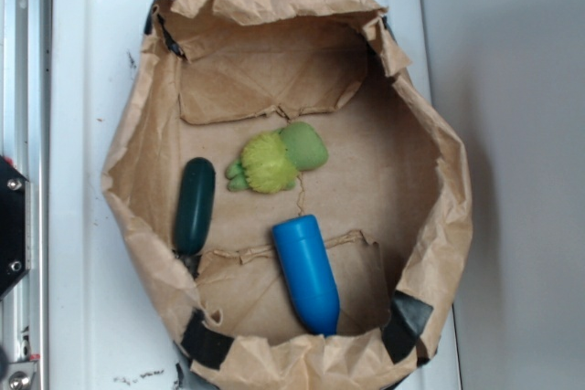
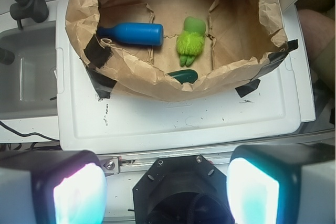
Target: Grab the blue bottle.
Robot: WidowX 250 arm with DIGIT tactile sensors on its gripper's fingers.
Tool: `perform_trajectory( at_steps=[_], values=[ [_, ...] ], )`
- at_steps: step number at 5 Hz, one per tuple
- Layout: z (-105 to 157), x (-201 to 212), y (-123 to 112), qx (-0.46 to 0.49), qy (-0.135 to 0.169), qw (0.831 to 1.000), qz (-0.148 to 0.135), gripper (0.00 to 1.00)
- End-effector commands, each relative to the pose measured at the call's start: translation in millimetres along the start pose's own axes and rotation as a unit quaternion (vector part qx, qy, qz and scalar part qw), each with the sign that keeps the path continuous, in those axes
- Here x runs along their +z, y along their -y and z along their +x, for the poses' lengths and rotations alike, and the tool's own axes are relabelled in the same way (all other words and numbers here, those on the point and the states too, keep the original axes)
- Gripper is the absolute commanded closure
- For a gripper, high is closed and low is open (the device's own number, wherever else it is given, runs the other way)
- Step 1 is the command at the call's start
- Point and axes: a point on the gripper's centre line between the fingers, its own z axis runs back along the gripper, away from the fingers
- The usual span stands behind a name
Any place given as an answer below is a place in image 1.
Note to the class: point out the aluminium frame rail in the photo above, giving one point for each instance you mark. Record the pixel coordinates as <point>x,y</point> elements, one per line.
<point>25,98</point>

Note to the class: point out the brown paper bag tray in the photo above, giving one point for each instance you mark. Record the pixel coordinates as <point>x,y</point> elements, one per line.
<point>393,201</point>

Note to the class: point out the dark green plastic bottle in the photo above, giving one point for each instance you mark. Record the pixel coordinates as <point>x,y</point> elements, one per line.
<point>195,206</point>

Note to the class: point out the white plastic bin lid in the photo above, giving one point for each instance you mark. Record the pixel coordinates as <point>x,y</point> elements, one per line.
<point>103,330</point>

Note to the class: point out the green plush toy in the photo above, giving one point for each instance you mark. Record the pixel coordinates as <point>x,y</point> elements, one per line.
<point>271,161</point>

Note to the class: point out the blue plastic bottle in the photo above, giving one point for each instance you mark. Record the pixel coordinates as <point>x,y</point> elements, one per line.
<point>308,273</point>

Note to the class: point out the black metal bracket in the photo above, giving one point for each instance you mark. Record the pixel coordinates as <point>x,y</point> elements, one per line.
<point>14,240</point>

